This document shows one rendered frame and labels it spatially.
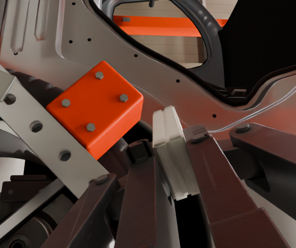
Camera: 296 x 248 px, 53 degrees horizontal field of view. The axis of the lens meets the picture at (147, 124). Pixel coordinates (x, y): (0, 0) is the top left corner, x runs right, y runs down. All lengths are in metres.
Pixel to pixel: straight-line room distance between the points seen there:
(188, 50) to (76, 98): 5.80
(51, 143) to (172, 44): 5.84
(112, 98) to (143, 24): 3.48
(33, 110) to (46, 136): 0.03
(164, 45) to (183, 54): 0.41
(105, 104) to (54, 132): 0.06
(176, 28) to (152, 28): 0.29
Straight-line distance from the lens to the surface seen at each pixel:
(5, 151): 0.63
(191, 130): 0.16
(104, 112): 0.33
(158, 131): 0.15
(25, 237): 0.83
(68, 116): 0.34
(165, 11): 6.55
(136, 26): 3.79
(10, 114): 0.35
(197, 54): 6.11
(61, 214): 0.87
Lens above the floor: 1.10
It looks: 5 degrees up
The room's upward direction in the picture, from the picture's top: 90 degrees clockwise
